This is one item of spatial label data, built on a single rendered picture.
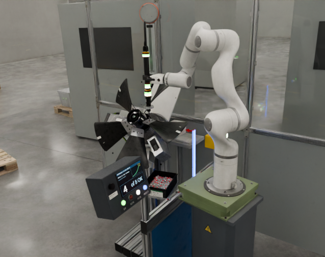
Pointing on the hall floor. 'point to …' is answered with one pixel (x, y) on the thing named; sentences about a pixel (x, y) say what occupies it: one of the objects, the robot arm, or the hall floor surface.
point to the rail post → (147, 245)
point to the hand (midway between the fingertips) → (147, 77)
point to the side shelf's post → (179, 164)
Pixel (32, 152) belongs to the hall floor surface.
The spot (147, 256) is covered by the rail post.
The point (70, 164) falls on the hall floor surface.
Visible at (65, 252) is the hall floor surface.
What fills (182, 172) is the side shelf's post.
